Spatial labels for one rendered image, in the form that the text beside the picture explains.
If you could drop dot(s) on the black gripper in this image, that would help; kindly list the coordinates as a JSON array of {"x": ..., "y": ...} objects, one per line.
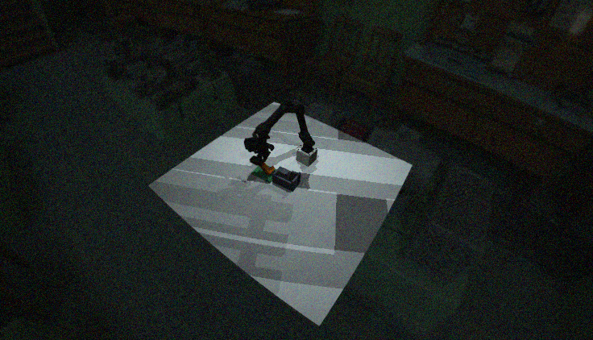
[{"x": 262, "y": 152}]

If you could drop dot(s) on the orange l-shaped block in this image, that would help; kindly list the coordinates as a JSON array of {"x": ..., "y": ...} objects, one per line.
[{"x": 266, "y": 169}]

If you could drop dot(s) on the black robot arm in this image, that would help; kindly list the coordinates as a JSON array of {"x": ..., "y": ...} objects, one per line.
[{"x": 263, "y": 129}]

